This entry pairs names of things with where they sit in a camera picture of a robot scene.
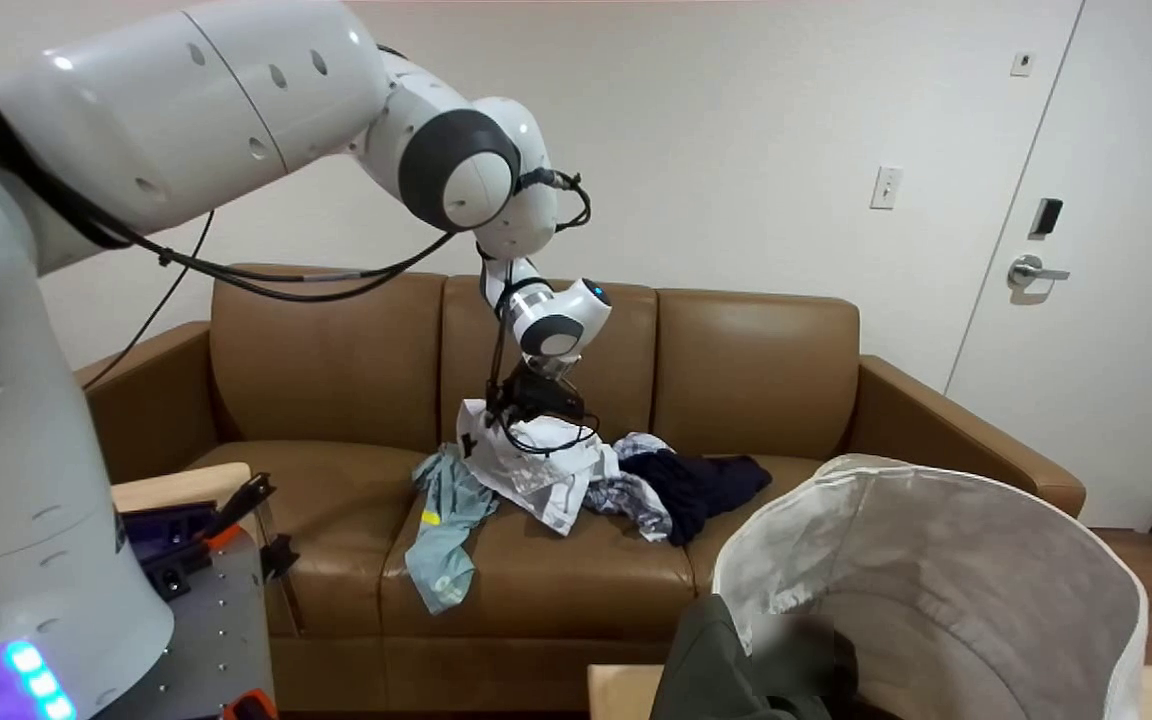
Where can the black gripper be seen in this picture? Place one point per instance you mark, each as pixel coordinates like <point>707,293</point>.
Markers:
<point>537,393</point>

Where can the white shorts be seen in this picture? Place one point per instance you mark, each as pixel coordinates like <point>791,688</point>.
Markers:
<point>537,474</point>

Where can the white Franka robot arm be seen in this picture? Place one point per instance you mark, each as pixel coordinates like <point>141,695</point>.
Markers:
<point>201,106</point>

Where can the tan leather couch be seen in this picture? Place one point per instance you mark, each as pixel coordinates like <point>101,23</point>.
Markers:
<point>761,374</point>

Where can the blue white plaid cloth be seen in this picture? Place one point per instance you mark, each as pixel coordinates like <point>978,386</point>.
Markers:
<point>628,507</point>

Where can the light blue garment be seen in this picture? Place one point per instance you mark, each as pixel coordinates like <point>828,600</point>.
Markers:
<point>448,546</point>

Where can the dark navy garment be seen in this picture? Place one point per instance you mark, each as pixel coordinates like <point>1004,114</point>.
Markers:
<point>698,486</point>

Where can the light wooden table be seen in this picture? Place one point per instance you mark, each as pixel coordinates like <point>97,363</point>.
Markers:
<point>622,695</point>

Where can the dark green garment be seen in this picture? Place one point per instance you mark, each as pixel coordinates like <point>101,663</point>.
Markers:
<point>723,664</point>

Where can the black orange clamp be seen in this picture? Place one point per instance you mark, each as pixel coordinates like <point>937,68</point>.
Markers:
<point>220,512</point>

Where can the light wooden board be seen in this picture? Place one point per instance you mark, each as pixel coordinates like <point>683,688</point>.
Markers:
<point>178,486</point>

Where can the grey perforated cart plate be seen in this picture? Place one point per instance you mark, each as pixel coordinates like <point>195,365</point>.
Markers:
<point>201,643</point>

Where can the black door lock reader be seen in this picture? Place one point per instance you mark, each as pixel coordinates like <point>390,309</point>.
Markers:
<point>1047,217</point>

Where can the white door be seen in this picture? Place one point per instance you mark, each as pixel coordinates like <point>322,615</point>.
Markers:
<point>1122,374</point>

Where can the white light switch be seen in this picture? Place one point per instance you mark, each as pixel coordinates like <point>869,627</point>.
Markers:
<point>884,189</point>

